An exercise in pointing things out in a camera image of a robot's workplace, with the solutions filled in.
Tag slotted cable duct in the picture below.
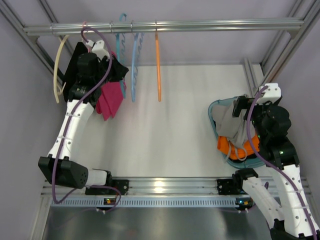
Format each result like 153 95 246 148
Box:
50 196 253 208

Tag pink wire hanger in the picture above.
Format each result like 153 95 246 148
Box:
81 21 92 49

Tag magenta garment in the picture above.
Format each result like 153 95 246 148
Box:
95 51 127 122

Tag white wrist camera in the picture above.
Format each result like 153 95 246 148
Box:
256 83 282 105
85 39 110 60

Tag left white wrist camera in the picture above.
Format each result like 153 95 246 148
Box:
85 39 110 60

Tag orange garment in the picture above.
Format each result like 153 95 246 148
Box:
217 136 257 162

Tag cream plastic hanger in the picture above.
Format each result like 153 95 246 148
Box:
53 34 71 104

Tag teal plastic hanger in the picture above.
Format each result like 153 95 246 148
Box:
115 12 128 98

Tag orange plastic hanger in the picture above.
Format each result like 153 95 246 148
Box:
155 21 162 102

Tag aluminium hanging rail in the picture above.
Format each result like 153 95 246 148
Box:
23 17 305 36

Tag black garment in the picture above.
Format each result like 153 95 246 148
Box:
62 42 88 102

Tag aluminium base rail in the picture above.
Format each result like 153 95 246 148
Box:
41 176 313 197

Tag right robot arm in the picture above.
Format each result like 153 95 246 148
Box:
232 96 320 240

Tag light blue plastic hanger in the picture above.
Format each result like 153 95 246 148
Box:
130 32 145 103

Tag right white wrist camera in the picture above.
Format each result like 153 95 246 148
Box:
256 83 282 105

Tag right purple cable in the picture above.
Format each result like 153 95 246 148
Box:
214 86 316 240

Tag teal plastic basket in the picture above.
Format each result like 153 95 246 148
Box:
207 96 264 169

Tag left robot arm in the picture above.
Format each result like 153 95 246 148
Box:
38 52 129 189

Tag grey trousers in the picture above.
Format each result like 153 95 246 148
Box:
212 105 248 147

